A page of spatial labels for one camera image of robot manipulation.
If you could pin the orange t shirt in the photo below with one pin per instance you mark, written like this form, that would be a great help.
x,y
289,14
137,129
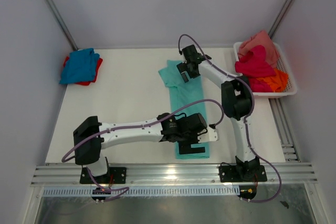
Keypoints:
x,y
277,83

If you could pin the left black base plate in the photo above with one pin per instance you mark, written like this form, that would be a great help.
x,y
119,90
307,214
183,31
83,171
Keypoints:
x,y
115,175

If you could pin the right corner frame post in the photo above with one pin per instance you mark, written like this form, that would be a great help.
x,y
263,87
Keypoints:
x,y
286,6

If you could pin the teal t shirt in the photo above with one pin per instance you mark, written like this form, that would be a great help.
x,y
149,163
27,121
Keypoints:
x,y
181,94

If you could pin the right black controller board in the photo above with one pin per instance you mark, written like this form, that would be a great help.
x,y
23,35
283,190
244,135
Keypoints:
x,y
247,192

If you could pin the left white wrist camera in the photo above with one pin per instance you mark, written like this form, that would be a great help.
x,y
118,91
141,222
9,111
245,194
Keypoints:
x,y
212,133

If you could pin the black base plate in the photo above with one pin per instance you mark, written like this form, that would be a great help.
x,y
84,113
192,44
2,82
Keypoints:
x,y
228,174
115,175

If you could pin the magenta t shirt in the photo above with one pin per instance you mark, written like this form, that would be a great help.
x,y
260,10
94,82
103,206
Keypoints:
x,y
253,65

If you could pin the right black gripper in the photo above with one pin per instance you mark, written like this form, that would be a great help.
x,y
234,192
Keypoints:
x,y
182,68

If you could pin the salmon pink t shirt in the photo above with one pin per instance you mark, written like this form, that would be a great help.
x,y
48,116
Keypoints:
x,y
261,39

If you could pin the aluminium front rail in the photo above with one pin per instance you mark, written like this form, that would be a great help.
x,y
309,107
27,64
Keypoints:
x,y
170,174

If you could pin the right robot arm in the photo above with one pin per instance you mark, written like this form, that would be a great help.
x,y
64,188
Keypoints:
x,y
237,101

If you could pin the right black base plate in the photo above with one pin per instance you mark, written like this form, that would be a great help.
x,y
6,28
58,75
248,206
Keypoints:
x,y
228,174

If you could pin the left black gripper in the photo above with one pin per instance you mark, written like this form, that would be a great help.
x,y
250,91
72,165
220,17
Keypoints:
x,y
185,148

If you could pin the left black controller board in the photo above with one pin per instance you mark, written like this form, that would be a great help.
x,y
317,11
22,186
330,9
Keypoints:
x,y
99,194

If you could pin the black controller board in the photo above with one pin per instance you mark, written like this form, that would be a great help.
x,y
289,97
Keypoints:
x,y
99,194
247,192

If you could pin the red folded t shirt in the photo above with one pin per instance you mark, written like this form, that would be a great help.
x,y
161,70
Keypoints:
x,y
87,83

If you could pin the blue folded t shirt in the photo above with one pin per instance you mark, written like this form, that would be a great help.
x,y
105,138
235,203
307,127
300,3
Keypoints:
x,y
81,66

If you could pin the corner frame post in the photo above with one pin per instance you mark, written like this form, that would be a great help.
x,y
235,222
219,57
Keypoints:
x,y
61,23
286,6

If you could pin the white slotted cable duct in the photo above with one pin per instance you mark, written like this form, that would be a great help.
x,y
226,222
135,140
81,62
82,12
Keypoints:
x,y
147,191

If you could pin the left corner frame post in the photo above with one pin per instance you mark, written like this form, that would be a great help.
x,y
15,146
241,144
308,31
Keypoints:
x,y
61,23

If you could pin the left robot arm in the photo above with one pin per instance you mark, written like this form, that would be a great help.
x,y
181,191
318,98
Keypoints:
x,y
107,135

